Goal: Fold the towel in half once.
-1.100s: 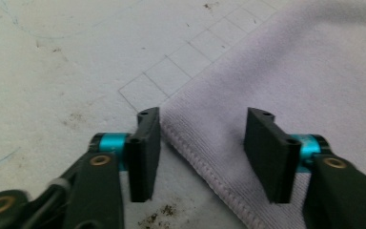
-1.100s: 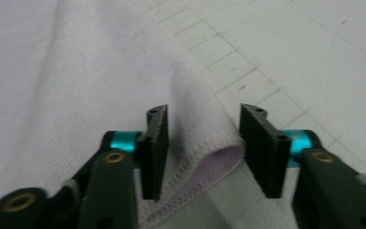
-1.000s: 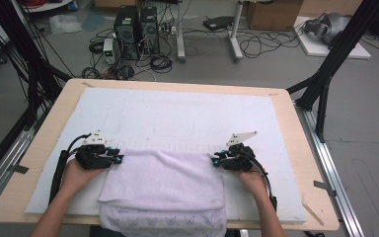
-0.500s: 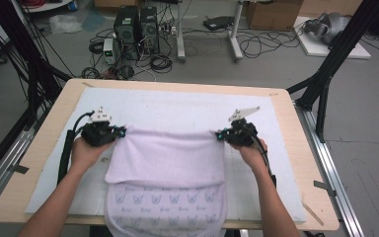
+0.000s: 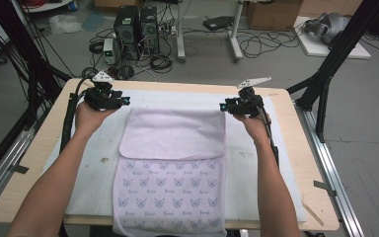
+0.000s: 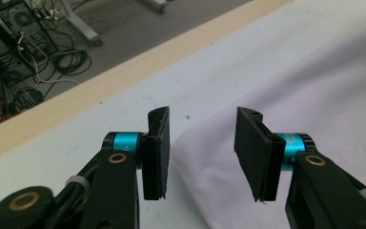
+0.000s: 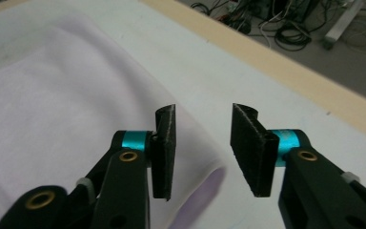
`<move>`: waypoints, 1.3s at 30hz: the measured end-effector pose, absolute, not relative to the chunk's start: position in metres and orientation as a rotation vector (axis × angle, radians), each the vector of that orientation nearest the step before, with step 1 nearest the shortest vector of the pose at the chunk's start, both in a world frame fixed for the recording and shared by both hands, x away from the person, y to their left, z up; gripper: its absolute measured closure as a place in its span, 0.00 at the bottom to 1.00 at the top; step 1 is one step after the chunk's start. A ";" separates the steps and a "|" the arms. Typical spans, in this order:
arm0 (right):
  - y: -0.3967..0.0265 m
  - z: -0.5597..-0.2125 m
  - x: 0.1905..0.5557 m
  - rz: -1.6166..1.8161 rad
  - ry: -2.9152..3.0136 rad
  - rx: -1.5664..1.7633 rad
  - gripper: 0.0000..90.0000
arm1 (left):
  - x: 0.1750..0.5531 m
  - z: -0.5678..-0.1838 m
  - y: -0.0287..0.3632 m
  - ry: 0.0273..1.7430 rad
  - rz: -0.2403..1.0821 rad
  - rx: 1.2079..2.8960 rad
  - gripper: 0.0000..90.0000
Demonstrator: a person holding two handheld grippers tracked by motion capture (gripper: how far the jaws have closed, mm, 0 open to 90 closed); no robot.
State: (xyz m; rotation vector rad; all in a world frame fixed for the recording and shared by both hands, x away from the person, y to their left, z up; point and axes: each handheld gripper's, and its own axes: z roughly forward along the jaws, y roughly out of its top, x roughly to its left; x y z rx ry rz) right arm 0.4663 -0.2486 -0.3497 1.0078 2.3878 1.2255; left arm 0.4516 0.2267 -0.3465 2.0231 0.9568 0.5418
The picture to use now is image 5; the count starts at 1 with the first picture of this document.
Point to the person's right hand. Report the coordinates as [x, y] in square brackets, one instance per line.
[256, 128]

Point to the white desk leg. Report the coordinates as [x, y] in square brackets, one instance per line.
[180, 33]
[235, 33]

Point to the wide black computer tower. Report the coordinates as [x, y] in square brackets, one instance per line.
[126, 29]

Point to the flat black device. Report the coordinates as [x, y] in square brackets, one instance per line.
[217, 23]

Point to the person's left hand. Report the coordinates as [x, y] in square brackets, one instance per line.
[87, 120]

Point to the clear plastic bag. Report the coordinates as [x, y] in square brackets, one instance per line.
[64, 23]

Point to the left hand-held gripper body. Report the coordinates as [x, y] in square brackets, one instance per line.
[102, 100]

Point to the pale pink printed towel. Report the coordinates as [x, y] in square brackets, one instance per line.
[171, 138]

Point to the large cardboard box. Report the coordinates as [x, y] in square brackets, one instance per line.
[273, 15]

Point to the thin wooden stick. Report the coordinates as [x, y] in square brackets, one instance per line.
[312, 214]

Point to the white power supply box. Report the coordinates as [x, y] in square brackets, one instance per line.
[108, 49]

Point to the round black floor device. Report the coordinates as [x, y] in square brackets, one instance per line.
[125, 71]

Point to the aluminium rail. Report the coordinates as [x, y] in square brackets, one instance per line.
[329, 171]
[10, 154]

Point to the black tape strip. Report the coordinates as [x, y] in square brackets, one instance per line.
[19, 169]
[324, 186]

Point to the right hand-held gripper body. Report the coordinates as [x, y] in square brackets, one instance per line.
[248, 105]

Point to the white grid mat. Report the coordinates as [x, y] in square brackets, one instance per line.
[194, 97]

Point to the white floor board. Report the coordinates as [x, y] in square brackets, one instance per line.
[316, 47]

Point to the grey helmet-shaped device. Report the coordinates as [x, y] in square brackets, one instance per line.
[332, 24]

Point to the narrow black computer tower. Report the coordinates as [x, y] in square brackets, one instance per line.
[149, 29]

